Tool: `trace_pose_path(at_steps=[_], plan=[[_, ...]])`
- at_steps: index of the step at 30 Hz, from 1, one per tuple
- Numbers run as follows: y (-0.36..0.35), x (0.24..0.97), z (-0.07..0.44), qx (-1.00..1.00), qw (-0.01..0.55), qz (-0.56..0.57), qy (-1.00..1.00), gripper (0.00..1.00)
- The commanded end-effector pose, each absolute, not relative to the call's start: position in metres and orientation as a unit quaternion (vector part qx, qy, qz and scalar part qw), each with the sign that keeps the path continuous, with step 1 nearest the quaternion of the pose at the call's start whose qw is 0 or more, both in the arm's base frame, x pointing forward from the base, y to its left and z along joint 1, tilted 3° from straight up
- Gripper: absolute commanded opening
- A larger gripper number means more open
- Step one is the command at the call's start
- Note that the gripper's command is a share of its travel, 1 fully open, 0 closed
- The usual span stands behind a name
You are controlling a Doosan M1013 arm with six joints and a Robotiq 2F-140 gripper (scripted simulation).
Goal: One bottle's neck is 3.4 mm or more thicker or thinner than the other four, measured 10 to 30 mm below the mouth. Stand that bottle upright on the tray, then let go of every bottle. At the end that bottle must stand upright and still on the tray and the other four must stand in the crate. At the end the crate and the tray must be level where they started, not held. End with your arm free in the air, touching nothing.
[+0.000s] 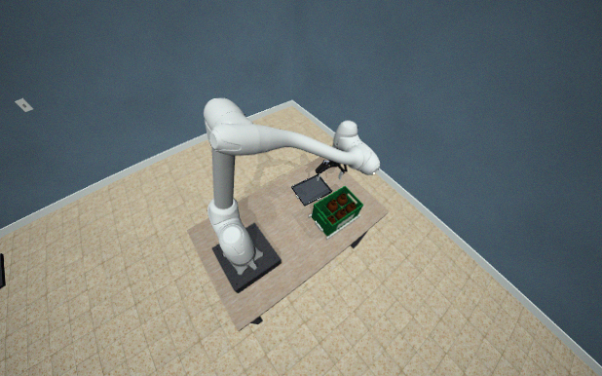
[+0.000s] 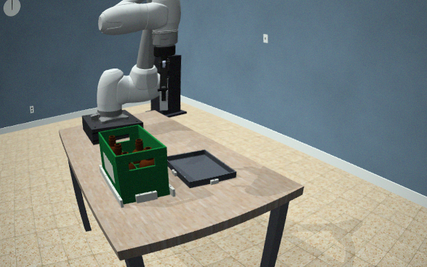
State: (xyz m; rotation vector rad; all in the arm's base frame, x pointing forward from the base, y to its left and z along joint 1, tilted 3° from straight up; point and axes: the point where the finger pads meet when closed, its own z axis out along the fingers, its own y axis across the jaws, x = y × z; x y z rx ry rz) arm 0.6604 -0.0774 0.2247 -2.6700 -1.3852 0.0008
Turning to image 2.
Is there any green divided crate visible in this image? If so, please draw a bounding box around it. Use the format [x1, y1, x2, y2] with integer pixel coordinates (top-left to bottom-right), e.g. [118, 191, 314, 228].
[99, 125, 170, 204]

